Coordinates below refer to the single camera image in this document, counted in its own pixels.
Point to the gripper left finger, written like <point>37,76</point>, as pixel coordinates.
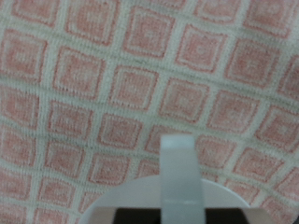
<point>137,217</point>

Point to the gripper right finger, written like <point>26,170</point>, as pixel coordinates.
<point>233,217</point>

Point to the white plastic mug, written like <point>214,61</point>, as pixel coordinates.
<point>180,171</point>

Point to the pink checked cloth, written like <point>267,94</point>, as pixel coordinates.
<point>124,93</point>

